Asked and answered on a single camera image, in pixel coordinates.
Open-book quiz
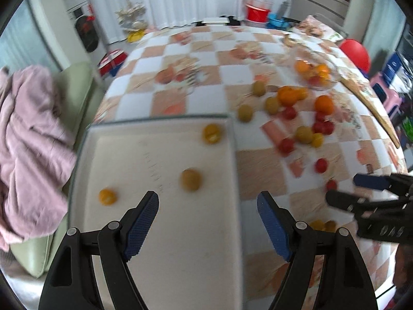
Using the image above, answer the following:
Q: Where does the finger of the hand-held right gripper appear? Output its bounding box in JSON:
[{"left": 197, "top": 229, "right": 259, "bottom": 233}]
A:
[
  {"left": 325, "top": 189, "right": 367, "bottom": 215},
  {"left": 353, "top": 173, "right": 393, "bottom": 191}
]

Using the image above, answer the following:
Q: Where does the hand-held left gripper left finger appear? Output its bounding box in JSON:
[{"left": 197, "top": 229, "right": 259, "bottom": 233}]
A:
[{"left": 39, "top": 190, "right": 160, "bottom": 310}]

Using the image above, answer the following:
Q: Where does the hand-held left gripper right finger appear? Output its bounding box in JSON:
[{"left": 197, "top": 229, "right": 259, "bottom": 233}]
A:
[{"left": 257, "top": 191, "right": 378, "bottom": 310}]

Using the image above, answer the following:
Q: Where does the white rectangular tray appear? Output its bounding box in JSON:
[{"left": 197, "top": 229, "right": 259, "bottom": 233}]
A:
[{"left": 66, "top": 113, "right": 244, "bottom": 310}]

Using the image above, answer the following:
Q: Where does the person's right forearm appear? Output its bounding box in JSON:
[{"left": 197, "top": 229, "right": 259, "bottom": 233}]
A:
[{"left": 393, "top": 242, "right": 413, "bottom": 298}]

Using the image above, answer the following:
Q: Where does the long wooden board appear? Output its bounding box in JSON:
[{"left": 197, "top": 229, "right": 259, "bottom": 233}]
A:
[{"left": 339, "top": 71, "right": 401, "bottom": 149}]

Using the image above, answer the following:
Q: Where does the pink plastic stool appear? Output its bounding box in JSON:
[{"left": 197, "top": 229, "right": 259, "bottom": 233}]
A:
[{"left": 370, "top": 73, "right": 404, "bottom": 118}]

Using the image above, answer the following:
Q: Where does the blue carton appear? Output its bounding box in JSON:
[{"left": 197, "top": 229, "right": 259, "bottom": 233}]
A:
[{"left": 383, "top": 52, "right": 404, "bottom": 83}]

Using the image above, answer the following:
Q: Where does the clear glass bowl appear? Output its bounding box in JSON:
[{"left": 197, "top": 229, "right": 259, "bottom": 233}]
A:
[{"left": 293, "top": 49, "right": 340, "bottom": 91}]

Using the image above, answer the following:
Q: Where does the pink fleece blanket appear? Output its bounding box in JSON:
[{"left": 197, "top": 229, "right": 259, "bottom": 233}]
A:
[{"left": 0, "top": 65, "right": 78, "bottom": 252}]

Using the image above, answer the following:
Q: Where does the light green sofa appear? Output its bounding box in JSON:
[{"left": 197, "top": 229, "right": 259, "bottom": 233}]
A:
[{"left": 9, "top": 62, "right": 108, "bottom": 279}]

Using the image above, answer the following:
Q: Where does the checkered fruit print tablecloth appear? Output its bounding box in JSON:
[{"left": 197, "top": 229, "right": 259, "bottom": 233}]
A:
[{"left": 93, "top": 22, "right": 409, "bottom": 310}]

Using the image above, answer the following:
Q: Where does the red and white box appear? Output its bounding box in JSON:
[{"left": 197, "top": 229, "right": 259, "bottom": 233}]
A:
[{"left": 97, "top": 49, "right": 127, "bottom": 77}]

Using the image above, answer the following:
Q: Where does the blue plastic basin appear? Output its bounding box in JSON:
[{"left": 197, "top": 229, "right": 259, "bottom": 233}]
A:
[{"left": 267, "top": 13, "right": 291, "bottom": 29}]

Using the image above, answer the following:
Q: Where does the yellow toy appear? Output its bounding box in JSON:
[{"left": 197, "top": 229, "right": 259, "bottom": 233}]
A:
[{"left": 126, "top": 29, "right": 145, "bottom": 43}]

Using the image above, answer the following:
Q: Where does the red plastic bucket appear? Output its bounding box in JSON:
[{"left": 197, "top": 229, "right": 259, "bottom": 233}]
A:
[{"left": 244, "top": 3, "right": 271, "bottom": 23}]

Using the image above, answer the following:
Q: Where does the white tiered decor stand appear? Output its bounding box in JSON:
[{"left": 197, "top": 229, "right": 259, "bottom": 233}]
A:
[{"left": 115, "top": 0, "right": 148, "bottom": 31}]

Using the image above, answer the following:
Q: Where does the white cabinet with dark discs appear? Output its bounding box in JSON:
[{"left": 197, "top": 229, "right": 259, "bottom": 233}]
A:
[{"left": 58, "top": 0, "right": 100, "bottom": 54}]

